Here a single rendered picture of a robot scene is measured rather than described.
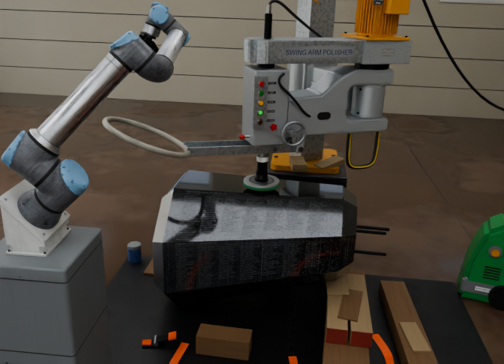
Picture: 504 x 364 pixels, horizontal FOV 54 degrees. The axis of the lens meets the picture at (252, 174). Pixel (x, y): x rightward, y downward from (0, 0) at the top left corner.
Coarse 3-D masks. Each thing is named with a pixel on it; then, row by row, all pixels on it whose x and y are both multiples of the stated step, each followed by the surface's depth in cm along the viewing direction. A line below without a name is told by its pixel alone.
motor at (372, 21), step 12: (360, 0) 278; (372, 0) 274; (384, 0) 271; (396, 0) 267; (408, 0) 269; (360, 12) 281; (372, 12) 274; (384, 12) 273; (396, 12) 269; (408, 12) 271; (360, 24) 281; (372, 24) 277; (384, 24) 275; (396, 24) 280; (348, 36) 290; (360, 36) 278; (372, 36) 280; (384, 36) 280; (396, 36) 286
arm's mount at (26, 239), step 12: (24, 180) 222; (12, 192) 211; (24, 192) 217; (0, 204) 203; (12, 204) 206; (12, 216) 205; (12, 228) 207; (24, 228) 207; (36, 228) 208; (60, 228) 223; (12, 240) 209; (24, 240) 209; (36, 240) 208; (48, 240) 212; (60, 240) 223; (12, 252) 211; (24, 252) 211; (36, 252) 210; (48, 252) 212
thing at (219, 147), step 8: (184, 144) 280; (192, 144) 281; (200, 144) 283; (208, 144) 284; (216, 144) 286; (224, 144) 287; (232, 144) 289; (240, 144) 290; (248, 144) 292; (192, 152) 271; (200, 152) 273; (208, 152) 274; (216, 152) 275; (224, 152) 277; (232, 152) 279; (240, 152) 280; (248, 152) 282; (256, 152) 283; (264, 152) 285; (272, 152) 286; (280, 152) 288
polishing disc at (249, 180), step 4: (248, 176) 301; (252, 176) 301; (268, 176) 302; (272, 176) 303; (244, 180) 295; (248, 180) 295; (252, 180) 295; (268, 180) 296; (272, 180) 297; (276, 180) 297; (248, 184) 290; (252, 184) 290; (256, 184) 290; (260, 184) 290; (264, 184) 290; (268, 184) 291; (272, 184) 291; (276, 184) 291
